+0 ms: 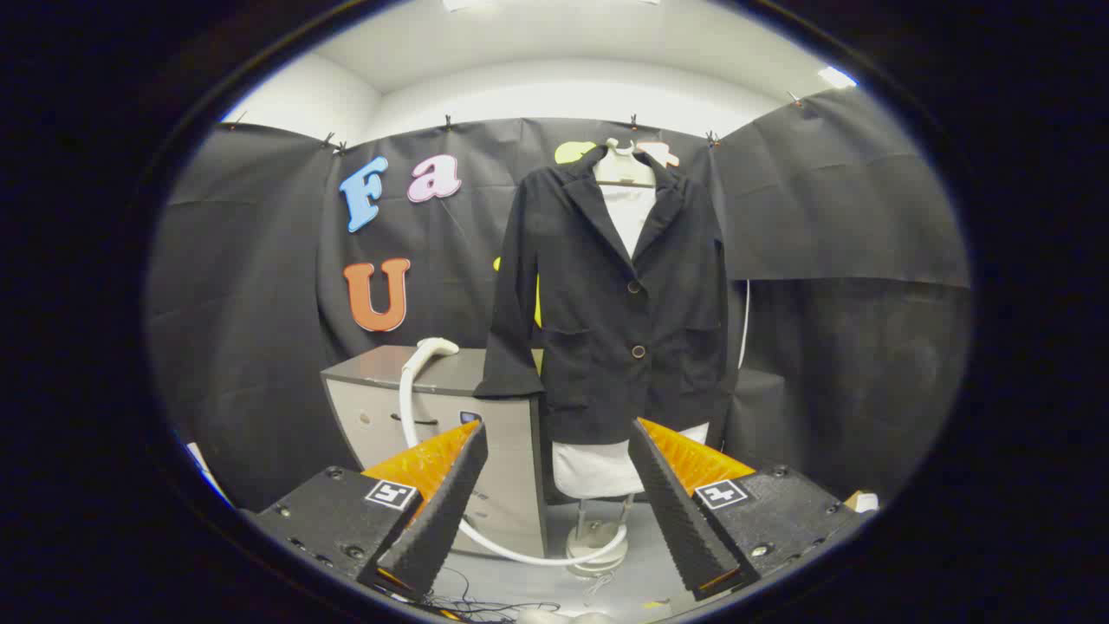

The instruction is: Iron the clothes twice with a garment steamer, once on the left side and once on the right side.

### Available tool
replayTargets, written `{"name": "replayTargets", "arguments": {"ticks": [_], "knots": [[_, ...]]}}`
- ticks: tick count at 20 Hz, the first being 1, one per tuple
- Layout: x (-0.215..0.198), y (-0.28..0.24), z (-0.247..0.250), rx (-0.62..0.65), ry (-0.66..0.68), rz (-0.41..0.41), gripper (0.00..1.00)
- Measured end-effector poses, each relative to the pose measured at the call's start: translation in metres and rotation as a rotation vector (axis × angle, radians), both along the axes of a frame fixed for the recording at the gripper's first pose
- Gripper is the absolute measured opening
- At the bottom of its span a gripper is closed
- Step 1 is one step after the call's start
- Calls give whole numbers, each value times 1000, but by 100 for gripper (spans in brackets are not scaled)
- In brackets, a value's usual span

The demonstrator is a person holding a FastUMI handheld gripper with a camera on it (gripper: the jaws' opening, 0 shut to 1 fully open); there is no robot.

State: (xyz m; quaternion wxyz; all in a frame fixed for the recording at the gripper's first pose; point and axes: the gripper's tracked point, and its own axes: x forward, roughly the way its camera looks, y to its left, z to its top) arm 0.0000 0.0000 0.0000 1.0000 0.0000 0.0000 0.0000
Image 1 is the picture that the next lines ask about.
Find thin white cable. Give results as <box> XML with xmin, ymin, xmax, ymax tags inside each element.
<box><xmin>736</xmin><ymin>279</ymin><xmax>751</xmax><ymax>372</ymax></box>

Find black backdrop cloth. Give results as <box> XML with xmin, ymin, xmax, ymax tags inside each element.
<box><xmin>146</xmin><ymin>87</ymin><xmax>971</xmax><ymax>512</ymax></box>

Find white garment steamer head with hose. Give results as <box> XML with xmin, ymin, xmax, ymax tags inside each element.
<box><xmin>399</xmin><ymin>337</ymin><xmax>629</xmax><ymax>569</ymax></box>

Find white plastic hanger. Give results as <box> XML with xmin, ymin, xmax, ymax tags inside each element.
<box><xmin>593</xmin><ymin>137</ymin><xmax>657</xmax><ymax>189</ymax></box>

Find black floor cables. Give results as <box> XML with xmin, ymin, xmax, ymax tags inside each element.
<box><xmin>429</xmin><ymin>568</ymin><xmax>564</xmax><ymax>621</ymax></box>

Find black jacket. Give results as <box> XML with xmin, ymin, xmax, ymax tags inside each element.
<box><xmin>474</xmin><ymin>145</ymin><xmax>731</xmax><ymax>447</ymax></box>

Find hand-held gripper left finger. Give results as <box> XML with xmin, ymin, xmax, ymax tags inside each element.
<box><xmin>251</xmin><ymin>420</ymin><xmax>489</xmax><ymax>601</ymax></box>

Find white steamer stand base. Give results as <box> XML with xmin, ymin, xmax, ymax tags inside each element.
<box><xmin>565</xmin><ymin>496</ymin><xmax>635</xmax><ymax>578</ymax></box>

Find white padded garment form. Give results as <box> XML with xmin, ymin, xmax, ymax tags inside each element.
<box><xmin>552</xmin><ymin>182</ymin><xmax>710</xmax><ymax>501</ymax></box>

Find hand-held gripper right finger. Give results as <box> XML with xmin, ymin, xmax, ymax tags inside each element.
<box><xmin>630</xmin><ymin>418</ymin><xmax>867</xmax><ymax>602</ymax></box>

